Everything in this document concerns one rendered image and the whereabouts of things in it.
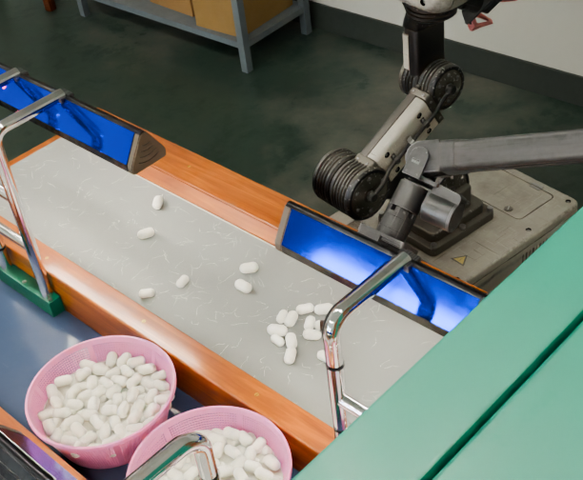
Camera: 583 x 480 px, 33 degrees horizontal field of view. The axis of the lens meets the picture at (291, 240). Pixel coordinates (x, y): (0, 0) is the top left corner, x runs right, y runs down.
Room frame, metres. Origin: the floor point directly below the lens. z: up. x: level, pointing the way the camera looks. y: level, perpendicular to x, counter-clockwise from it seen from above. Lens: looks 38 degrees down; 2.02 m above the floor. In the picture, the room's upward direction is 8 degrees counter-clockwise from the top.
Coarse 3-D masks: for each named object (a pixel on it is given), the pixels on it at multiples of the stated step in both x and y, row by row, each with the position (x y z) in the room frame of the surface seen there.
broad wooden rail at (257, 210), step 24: (168, 144) 2.00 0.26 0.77; (168, 168) 1.90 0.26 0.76; (192, 168) 1.89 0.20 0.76; (216, 168) 1.88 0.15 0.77; (192, 192) 1.81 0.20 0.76; (216, 192) 1.78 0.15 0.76; (240, 192) 1.77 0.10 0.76; (264, 192) 1.76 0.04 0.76; (240, 216) 1.69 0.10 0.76; (264, 216) 1.67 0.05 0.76; (264, 240) 1.62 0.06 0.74
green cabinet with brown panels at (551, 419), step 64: (576, 256) 0.26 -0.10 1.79; (512, 320) 0.23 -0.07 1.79; (576, 320) 0.23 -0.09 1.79; (448, 384) 0.21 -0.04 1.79; (512, 384) 0.21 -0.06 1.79; (576, 384) 0.20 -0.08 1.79; (384, 448) 0.19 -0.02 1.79; (448, 448) 0.19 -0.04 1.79; (512, 448) 0.18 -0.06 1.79; (576, 448) 0.18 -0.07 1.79
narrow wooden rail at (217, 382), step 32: (64, 256) 1.63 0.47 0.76; (64, 288) 1.55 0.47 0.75; (96, 288) 1.51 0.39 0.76; (96, 320) 1.48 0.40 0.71; (128, 320) 1.41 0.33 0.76; (160, 320) 1.39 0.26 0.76; (192, 352) 1.30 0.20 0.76; (192, 384) 1.26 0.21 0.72; (224, 384) 1.21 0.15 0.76; (256, 384) 1.20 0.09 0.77; (288, 416) 1.11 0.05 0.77; (320, 448) 1.04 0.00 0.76
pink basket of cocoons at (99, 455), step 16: (112, 336) 1.36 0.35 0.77; (128, 336) 1.36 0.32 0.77; (64, 352) 1.34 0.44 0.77; (80, 352) 1.35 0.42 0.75; (96, 352) 1.35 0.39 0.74; (144, 352) 1.33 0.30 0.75; (160, 352) 1.31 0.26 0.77; (48, 368) 1.31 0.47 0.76; (64, 368) 1.32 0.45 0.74; (160, 368) 1.30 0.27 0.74; (32, 384) 1.27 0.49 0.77; (48, 384) 1.29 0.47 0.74; (32, 400) 1.24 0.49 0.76; (32, 416) 1.20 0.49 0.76; (160, 416) 1.15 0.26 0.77; (144, 432) 1.13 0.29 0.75; (64, 448) 1.11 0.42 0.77; (80, 448) 1.10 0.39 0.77; (96, 448) 1.10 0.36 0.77; (112, 448) 1.11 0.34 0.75; (128, 448) 1.12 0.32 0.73; (80, 464) 1.14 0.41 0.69; (96, 464) 1.13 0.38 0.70; (112, 464) 1.13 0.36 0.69
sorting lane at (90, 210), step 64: (64, 192) 1.90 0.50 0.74; (128, 192) 1.86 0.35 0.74; (128, 256) 1.63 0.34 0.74; (192, 256) 1.60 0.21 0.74; (256, 256) 1.57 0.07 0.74; (192, 320) 1.41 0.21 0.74; (256, 320) 1.39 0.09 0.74; (384, 320) 1.34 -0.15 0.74; (320, 384) 1.20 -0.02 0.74; (384, 384) 1.18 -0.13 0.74
